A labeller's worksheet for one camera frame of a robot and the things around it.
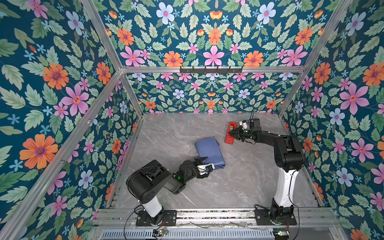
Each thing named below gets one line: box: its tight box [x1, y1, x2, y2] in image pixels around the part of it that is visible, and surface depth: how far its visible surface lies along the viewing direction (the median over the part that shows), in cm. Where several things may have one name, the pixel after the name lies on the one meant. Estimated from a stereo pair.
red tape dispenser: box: [224, 122, 238, 145], surface depth 103 cm
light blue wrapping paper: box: [195, 136, 226, 170], surface depth 93 cm
